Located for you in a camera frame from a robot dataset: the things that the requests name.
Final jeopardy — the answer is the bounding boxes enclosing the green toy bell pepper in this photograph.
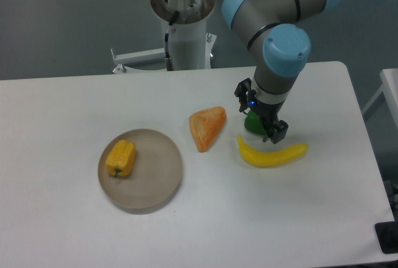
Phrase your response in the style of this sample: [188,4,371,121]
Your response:
[244,110,265,136]

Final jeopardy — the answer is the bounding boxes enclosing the black device at edge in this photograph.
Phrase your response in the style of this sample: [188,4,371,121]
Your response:
[374,221,398,254]

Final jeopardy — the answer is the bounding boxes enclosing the white side table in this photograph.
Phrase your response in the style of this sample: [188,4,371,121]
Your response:
[361,68,397,121]

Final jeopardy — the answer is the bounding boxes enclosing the yellow toy banana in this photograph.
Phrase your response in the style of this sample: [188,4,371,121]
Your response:
[237,136,309,167]

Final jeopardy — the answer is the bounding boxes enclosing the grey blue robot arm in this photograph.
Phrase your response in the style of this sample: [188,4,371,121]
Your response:
[150,0,341,143]

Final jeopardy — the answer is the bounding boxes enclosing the yellow toy bell pepper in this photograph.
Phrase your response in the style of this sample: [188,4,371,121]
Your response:
[105,140,137,178]

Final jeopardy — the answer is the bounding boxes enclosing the beige round plate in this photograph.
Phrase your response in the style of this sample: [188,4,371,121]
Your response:
[98,129,183,214]

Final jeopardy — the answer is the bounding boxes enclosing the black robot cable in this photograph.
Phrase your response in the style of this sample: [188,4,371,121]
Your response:
[164,10,180,72]

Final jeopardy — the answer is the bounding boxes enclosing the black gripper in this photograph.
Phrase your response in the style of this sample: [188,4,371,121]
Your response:
[234,78,289,144]

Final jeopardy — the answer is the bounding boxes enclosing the orange toy sandwich wedge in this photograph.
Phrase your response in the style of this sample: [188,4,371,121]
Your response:
[189,106,226,152]

